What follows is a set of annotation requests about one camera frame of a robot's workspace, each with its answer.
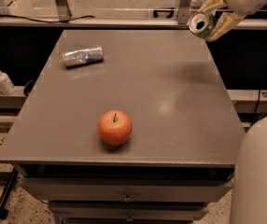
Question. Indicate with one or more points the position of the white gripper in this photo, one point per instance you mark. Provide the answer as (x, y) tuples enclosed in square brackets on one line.
[(228, 20)]

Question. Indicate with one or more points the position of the green soda can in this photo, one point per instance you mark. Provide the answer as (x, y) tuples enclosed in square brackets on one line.
[(202, 24)]

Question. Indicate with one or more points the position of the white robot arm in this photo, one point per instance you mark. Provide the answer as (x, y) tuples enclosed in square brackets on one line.
[(249, 192)]

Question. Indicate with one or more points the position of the silver blue can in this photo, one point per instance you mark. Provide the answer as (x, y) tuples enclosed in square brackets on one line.
[(81, 56)]

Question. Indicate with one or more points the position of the grey drawer cabinet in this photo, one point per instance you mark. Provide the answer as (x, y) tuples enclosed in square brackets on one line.
[(181, 153)]

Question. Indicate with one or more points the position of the red apple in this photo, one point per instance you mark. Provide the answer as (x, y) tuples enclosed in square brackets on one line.
[(115, 127)]

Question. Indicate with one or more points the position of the white pump bottle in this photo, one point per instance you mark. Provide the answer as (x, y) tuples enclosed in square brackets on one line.
[(6, 85)]

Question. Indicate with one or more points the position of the black floor stand leg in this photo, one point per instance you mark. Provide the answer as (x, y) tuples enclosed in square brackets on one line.
[(9, 183)]

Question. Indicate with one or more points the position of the right metal bracket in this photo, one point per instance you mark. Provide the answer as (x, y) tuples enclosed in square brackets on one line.
[(183, 11)]

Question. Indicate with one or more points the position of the metal bracket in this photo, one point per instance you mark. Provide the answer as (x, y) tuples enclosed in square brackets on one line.
[(64, 12), (183, 11)]

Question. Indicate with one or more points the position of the left metal bracket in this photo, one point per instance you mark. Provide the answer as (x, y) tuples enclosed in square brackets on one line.
[(64, 12)]

